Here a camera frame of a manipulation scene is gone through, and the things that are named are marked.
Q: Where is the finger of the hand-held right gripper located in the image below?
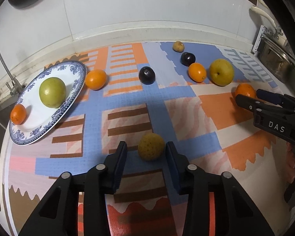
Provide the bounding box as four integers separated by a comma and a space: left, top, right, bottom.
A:
235, 94, 268, 115
256, 89, 295, 116

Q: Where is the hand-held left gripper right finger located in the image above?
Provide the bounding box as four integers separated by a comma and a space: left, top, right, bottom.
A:
165, 141, 277, 236

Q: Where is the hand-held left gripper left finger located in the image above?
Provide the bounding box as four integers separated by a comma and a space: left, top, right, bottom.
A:
18, 141, 128, 236

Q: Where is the orange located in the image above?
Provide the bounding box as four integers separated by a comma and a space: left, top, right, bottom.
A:
235, 83, 257, 104
85, 69, 107, 90
10, 104, 27, 125
188, 63, 207, 83

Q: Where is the speckled yellow pear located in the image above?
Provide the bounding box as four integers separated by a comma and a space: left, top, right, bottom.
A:
138, 133, 165, 161

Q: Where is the large yellow pear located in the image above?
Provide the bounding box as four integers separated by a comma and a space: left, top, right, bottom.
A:
209, 58, 235, 86

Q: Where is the dark purple plum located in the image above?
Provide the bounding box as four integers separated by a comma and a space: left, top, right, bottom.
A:
180, 52, 196, 67
138, 66, 156, 85

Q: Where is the blue and white plate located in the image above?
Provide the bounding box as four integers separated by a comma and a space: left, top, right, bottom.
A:
8, 60, 88, 146

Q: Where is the person's right hand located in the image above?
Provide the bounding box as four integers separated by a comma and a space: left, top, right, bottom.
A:
286, 143, 295, 184

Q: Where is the steel pot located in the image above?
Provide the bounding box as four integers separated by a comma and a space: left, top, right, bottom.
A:
258, 33, 295, 84

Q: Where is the patterned table mat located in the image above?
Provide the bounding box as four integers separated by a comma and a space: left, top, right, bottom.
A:
5, 42, 279, 236

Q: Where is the small brown fruit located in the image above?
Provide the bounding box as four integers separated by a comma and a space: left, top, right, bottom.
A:
172, 41, 185, 53

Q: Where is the green apple on plate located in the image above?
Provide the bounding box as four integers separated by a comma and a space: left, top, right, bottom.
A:
39, 77, 67, 109

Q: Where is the steel faucet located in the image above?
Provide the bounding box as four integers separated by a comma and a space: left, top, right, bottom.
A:
0, 38, 26, 104

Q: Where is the white plastic bracket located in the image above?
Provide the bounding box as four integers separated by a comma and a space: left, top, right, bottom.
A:
252, 25, 267, 54

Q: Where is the white hose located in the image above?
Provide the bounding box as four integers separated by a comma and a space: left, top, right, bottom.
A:
249, 5, 284, 36

